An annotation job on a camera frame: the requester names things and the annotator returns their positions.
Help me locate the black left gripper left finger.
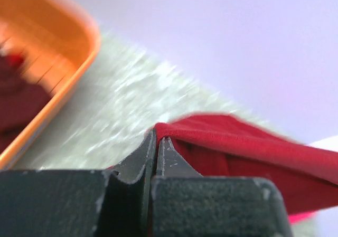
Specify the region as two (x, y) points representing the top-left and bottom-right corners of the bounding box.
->
(1, 131), (156, 236)

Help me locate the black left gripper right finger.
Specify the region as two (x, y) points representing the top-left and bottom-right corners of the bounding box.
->
(151, 138), (293, 236)

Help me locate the dark red t-shirt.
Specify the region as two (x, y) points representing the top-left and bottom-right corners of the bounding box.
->
(154, 114), (337, 215)

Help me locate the folded hot pink t-shirt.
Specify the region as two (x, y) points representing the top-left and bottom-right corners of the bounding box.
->
(288, 211), (316, 224)

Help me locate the maroon t-shirt in bin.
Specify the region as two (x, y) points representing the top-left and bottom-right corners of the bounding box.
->
(1, 54), (51, 150)

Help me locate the orange plastic bin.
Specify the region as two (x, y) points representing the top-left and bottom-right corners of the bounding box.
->
(1, 0), (101, 170)

